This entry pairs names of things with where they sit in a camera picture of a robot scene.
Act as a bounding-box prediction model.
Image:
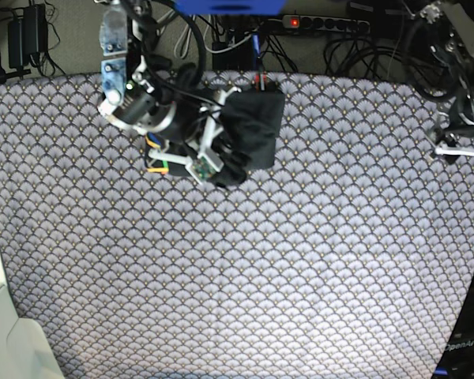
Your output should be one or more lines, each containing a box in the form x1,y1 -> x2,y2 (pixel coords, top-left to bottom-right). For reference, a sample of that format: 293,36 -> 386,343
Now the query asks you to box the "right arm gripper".
98,66 -> 241,184

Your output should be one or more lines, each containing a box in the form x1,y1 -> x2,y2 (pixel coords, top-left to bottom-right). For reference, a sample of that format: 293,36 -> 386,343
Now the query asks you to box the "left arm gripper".
427,95 -> 474,158

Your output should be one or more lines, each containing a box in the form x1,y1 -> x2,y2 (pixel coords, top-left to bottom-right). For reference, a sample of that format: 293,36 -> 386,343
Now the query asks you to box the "dark grey T-shirt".
169,88 -> 285,189

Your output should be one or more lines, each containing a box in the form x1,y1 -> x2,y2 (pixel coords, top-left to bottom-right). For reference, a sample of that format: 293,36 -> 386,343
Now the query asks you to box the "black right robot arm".
98,1 -> 247,187

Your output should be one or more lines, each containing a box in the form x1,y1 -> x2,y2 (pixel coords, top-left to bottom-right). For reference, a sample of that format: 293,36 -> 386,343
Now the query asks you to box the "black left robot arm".
402,1 -> 474,164

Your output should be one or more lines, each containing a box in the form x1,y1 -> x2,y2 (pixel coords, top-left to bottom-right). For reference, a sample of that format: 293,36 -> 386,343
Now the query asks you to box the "red and black table clamp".
254,71 -> 268,92

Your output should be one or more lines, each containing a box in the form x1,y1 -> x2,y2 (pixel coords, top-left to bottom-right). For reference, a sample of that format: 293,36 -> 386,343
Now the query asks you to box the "fan-patterned table cloth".
0,73 -> 474,378

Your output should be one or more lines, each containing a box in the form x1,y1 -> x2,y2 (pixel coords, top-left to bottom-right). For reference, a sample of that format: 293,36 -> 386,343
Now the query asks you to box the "black power adapter brick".
7,3 -> 48,69

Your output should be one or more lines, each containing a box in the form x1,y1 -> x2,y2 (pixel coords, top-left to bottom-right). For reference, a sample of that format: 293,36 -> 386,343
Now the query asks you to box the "white plastic bin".
0,285 -> 64,378

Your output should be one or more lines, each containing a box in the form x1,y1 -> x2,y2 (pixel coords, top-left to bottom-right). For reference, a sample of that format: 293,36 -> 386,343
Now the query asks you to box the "tangle of black cables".
260,31 -> 419,80

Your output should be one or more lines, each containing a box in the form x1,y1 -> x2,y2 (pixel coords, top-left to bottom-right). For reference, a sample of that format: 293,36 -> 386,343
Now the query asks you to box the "grey looped cable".
143,7 -> 198,58

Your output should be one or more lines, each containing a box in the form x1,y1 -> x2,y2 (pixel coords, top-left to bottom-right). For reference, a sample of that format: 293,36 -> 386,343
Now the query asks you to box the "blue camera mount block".
175,0 -> 285,16

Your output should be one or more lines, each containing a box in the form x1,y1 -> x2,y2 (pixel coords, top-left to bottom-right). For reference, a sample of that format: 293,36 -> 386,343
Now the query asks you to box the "black power strip red switch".
281,14 -> 371,34

